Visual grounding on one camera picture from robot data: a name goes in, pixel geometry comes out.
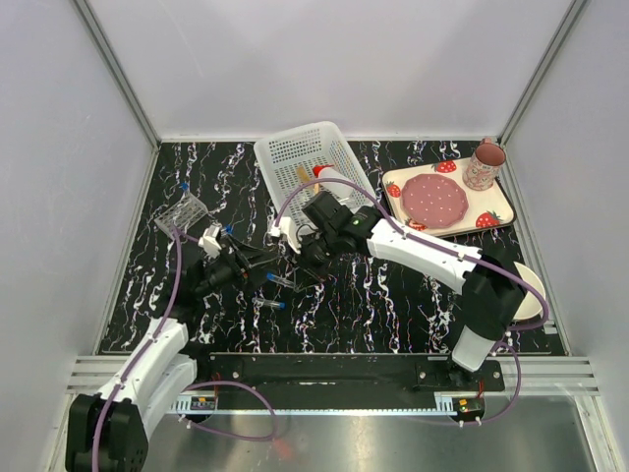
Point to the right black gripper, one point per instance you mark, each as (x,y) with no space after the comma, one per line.
(305,279)

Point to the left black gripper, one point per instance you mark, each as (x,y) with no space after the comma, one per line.
(245,257)

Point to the clear test tube rack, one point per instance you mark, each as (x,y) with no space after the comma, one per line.
(188,211)

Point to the wash bottle red cap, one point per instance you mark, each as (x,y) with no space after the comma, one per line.
(333,181)

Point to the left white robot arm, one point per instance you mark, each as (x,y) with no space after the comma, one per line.
(110,429)

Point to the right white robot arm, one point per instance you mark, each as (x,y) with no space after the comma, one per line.
(491,287)

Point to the white plastic perforated basket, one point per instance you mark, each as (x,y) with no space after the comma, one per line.
(290,158)

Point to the pink dotted plate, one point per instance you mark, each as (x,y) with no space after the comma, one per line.
(433,200)

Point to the strawberry pattern tray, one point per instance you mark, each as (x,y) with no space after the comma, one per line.
(487,209)

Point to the pink patterned mug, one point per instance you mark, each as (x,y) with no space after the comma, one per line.
(484,165)

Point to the white bowl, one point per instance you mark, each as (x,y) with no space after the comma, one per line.
(530,306)

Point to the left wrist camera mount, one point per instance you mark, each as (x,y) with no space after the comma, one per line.
(209,241)

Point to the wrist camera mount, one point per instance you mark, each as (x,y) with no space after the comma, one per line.
(209,241)
(286,229)

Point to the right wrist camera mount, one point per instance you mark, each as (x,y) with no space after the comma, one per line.
(286,229)

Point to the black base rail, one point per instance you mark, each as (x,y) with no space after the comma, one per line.
(339,382)

